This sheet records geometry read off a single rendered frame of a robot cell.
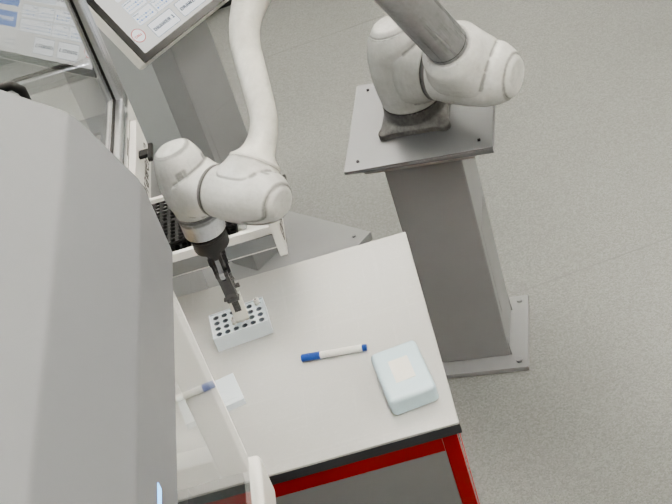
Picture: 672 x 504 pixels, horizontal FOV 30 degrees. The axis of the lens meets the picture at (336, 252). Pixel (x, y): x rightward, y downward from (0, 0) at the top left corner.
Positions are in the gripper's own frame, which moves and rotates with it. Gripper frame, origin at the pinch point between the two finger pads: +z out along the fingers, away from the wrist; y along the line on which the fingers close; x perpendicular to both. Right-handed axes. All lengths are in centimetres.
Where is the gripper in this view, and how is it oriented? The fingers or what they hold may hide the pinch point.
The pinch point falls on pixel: (237, 305)
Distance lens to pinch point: 266.0
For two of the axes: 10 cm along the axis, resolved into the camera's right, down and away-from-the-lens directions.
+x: -9.4, 3.3, -0.1
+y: -2.1, -5.6, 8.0
